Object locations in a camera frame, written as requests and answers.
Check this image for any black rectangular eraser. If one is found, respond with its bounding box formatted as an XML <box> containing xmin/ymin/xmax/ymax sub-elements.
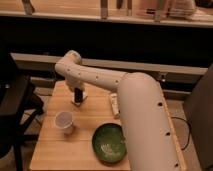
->
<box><xmin>74</xmin><ymin>88</ymin><xmax>83</xmax><ymax>103</ymax></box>

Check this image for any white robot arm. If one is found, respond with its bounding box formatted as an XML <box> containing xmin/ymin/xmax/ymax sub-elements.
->
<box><xmin>55</xmin><ymin>50</ymin><xmax>181</xmax><ymax>171</ymax></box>

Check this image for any white sponge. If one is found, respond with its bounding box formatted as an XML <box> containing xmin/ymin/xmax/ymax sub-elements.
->
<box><xmin>71</xmin><ymin>92</ymin><xmax>88</xmax><ymax>106</ymax></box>

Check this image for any white paper cup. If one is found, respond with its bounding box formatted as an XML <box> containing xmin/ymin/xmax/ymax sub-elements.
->
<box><xmin>54</xmin><ymin>111</ymin><xmax>74</xmax><ymax>135</ymax></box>

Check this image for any white tube bottle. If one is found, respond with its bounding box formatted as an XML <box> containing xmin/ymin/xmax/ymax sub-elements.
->
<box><xmin>109</xmin><ymin>93</ymin><xmax>120</xmax><ymax>118</ymax></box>

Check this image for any black chair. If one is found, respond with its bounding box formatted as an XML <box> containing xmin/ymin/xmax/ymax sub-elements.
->
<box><xmin>0</xmin><ymin>48</ymin><xmax>44</xmax><ymax>171</ymax></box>

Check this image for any green round plate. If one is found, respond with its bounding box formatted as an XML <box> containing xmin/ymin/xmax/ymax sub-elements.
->
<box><xmin>92</xmin><ymin>123</ymin><xmax>127</xmax><ymax>163</ymax></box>

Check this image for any black cable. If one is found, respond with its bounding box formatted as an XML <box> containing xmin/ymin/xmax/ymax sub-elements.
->
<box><xmin>171</xmin><ymin>115</ymin><xmax>192</xmax><ymax>151</ymax></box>

